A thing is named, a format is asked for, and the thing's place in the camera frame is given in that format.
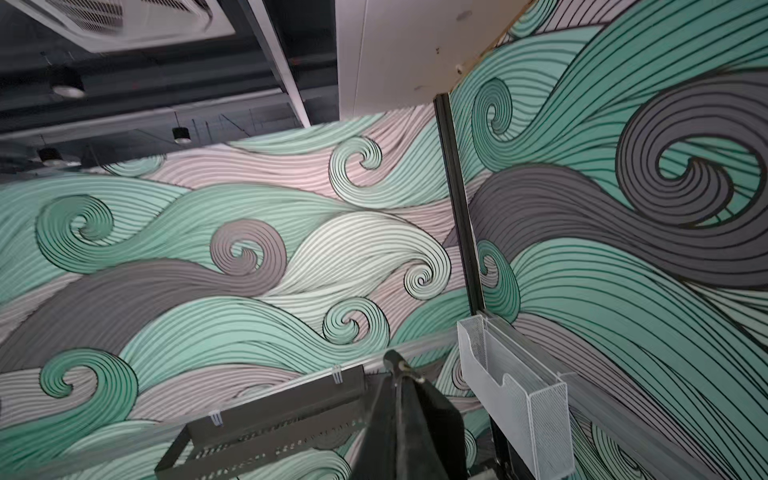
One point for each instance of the aluminium rail right wall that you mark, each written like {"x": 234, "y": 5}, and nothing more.
{"x": 610, "y": 399}

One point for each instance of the white ceiling air conditioner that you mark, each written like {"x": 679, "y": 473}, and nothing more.
{"x": 114, "y": 26}

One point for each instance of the aluminium rail back wall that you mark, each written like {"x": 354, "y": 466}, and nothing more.
{"x": 168, "y": 431}

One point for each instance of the black perforated wall tray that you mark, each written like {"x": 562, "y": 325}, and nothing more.
{"x": 322, "y": 414}

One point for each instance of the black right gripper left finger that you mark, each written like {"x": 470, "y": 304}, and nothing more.
{"x": 377, "y": 456}

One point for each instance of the aluminium rail wall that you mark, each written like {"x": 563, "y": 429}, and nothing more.
{"x": 610, "y": 399}
{"x": 168, "y": 431}

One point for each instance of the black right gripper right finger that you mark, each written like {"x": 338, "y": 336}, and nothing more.
{"x": 430, "y": 433}

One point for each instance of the clear acrylic wall holder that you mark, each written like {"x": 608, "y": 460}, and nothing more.
{"x": 526, "y": 397}

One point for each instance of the black frame post right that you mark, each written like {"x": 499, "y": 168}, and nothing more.
{"x": 459, "y": 204}

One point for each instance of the black ribbon gold lettering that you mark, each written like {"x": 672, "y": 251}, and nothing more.
{"x": 396, "y": 365}

